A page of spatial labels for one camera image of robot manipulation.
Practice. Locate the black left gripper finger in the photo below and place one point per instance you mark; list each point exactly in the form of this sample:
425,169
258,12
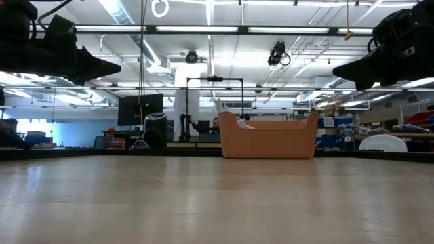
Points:
95,67

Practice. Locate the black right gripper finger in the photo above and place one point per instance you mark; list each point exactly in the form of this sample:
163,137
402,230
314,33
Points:
366,69

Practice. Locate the orange plastic bin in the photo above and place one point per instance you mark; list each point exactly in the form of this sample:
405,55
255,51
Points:
268,142

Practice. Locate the clear plastic zip bag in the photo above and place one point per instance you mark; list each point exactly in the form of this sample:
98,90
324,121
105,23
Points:
245,124

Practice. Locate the black background robot arm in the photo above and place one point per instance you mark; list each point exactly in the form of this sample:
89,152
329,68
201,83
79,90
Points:
184,127

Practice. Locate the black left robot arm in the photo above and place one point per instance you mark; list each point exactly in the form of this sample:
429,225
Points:
17,17

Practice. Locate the yellow hanging tag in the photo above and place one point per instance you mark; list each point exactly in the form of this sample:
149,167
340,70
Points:
348,35

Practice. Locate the black monitor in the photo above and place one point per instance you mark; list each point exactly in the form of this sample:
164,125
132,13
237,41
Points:
130,110

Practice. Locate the blue labelled storage bin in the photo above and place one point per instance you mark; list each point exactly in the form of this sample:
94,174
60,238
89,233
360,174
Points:
339,122

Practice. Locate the black overhead light beam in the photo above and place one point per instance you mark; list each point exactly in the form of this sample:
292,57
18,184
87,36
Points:
151,30

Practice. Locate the red storage bin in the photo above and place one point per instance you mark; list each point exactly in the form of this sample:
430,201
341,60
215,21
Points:
420,118

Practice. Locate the white moulded foam seat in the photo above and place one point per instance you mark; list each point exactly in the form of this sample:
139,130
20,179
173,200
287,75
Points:
383,144

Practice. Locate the person at window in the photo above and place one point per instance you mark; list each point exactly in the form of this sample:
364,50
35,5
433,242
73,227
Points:
10,135

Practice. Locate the wooden background workbench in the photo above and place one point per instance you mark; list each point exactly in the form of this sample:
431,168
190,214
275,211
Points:
417,135

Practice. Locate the wooden background station table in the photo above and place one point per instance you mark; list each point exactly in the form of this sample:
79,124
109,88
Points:
190,145

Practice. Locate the person behind robot station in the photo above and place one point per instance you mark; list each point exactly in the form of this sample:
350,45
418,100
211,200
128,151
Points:
216,124

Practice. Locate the black aluminium table frame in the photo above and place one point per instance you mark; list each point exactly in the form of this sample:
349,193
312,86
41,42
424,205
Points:
135,153

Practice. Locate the black overhead camera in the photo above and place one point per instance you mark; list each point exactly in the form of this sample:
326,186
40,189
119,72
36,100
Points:
191,57

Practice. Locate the black background station frame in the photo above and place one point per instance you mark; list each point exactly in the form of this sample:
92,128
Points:
214,79

